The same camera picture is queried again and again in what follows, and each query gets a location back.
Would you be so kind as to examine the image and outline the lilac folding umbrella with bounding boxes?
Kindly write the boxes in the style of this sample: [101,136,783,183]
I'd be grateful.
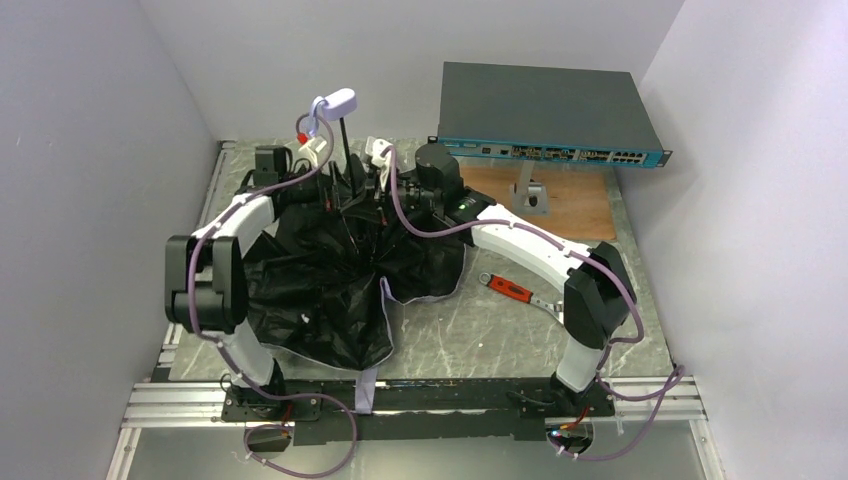
[238,87,468,416]

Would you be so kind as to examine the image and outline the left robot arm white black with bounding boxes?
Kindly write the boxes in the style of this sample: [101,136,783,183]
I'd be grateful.
[165,140,333,402]

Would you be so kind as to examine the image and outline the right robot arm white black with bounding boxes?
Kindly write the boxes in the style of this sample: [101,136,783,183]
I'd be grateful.
[366,139,644,394]

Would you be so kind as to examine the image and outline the grey metal stand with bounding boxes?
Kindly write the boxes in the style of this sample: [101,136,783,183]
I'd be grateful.
[510,160,549,216]

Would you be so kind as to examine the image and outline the wooden board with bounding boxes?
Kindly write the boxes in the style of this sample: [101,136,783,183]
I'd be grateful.
[460,165,616,241]

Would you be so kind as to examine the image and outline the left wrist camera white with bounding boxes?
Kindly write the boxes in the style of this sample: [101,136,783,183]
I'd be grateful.
[294,133,334,168]

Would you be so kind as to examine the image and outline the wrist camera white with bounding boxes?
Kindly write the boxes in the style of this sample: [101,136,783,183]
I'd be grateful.
[294,133,334,168]
[362,136,394,169]

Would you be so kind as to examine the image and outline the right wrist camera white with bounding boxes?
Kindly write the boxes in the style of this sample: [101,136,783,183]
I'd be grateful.
[362,136,394,169]

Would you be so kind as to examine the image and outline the red handled adjustable wrench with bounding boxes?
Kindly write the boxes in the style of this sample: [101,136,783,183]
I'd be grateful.
[478,272,565,325]

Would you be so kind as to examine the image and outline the network switch blue front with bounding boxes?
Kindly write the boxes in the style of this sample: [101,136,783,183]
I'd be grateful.
[435,62,672,169]

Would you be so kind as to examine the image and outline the aluminium rail frame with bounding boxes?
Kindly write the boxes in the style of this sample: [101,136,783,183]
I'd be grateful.
[105,140,727,480]

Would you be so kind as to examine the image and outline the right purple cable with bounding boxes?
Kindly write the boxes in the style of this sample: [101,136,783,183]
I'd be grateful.
[382,145,688,464]

